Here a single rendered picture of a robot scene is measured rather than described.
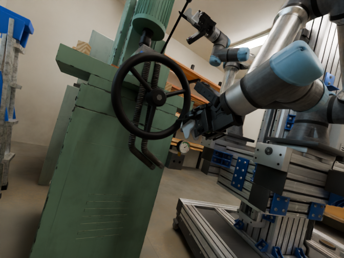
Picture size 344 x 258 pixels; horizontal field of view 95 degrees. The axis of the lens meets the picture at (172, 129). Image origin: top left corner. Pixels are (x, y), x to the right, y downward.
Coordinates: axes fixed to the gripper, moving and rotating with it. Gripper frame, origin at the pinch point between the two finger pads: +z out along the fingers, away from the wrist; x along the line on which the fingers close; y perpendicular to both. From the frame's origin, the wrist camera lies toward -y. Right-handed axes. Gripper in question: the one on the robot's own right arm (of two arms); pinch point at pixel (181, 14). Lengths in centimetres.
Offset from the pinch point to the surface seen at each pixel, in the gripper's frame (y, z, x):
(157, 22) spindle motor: -8.8, 11.3, 8.2
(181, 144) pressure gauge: -43, -12, 52
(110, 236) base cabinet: -84, 8, 76
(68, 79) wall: -158, 56, -171
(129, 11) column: -14.3, 21.9, -21.3
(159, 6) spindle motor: -2.9, 12.4, 3.1
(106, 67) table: -30, 28, 34
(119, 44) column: -31.0, 22.0, -8.6
